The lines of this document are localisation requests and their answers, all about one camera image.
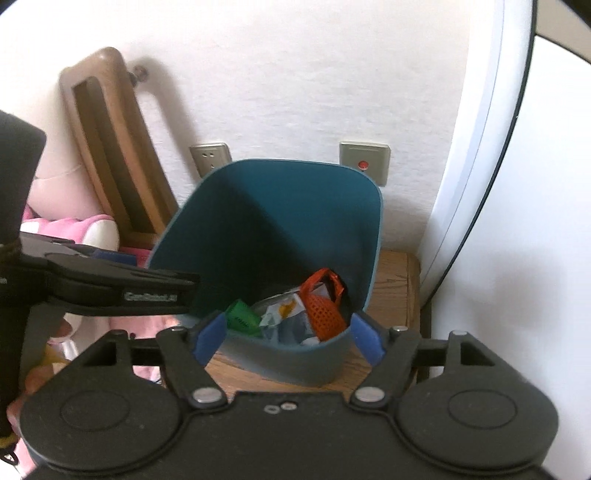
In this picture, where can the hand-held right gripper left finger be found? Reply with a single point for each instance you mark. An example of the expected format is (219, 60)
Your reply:
(208, 339)

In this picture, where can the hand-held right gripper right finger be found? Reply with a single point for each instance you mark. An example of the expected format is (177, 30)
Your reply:
(369, 341)

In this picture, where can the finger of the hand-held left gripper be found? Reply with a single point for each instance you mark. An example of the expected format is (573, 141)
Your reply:
(138, 290)
(115, 257)

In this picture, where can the green packet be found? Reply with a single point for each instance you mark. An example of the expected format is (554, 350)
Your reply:
(242, 316)

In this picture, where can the red mesh net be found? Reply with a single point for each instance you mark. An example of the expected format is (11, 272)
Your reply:
(324, 307)

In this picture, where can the grey wrapper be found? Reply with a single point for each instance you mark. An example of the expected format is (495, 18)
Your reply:
(282, 310)

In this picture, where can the teal plastic bin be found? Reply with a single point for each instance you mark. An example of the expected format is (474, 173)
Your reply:
(277, 221)

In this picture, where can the person's left hand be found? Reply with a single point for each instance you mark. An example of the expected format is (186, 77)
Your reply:
(34, 383)

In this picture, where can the pink plush toy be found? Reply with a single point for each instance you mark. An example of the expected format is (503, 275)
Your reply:
(69, 226)

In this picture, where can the wooden nightstand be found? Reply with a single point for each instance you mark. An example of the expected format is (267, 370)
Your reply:
(392, 286)

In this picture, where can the padded wooden bed headboard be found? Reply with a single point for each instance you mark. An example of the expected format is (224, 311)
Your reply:
(115, 152)

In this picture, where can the white and beige wardrobe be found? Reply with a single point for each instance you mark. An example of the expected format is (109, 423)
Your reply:
(508, 184)

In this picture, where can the wall socket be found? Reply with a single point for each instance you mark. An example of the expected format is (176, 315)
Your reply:
(210, 158)

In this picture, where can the wall switch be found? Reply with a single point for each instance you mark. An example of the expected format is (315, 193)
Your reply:
(364, 161)

